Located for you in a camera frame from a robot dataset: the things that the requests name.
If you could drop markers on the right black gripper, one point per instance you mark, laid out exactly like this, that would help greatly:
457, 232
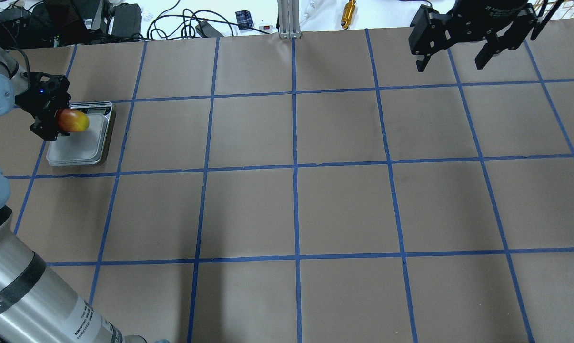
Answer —
488, 20

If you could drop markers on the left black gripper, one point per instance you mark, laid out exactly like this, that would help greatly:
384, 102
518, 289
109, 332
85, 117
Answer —
38, 101

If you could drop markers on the yellow mango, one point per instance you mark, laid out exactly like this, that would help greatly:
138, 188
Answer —
72, 120

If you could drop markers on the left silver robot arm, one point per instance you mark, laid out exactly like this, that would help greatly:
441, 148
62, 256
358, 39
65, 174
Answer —
37, 305

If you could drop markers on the silver digital kitchen scale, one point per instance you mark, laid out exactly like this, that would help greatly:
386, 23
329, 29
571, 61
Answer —
86, 147

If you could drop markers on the black electronics pile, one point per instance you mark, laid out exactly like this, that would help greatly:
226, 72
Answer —
53, 23

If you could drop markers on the black power adapter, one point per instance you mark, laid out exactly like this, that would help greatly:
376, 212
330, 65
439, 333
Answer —
126, 20

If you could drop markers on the metal cylinder connector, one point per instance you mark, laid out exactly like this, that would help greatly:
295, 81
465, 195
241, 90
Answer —
348, 14

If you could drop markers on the small dark blue box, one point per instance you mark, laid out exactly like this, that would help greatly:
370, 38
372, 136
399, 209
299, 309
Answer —
244, 20

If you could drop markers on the aluminium frame post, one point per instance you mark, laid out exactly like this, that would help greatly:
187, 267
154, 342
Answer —
288, 19

